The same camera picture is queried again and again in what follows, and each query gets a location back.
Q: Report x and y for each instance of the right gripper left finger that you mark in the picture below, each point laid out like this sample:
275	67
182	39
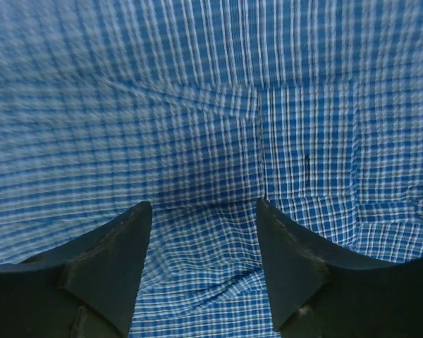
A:
86	287

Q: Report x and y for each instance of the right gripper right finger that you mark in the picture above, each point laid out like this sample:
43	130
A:
319	289

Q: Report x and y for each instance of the blue plaid long sleeve shirt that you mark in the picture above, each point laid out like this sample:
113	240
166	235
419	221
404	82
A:
201	108

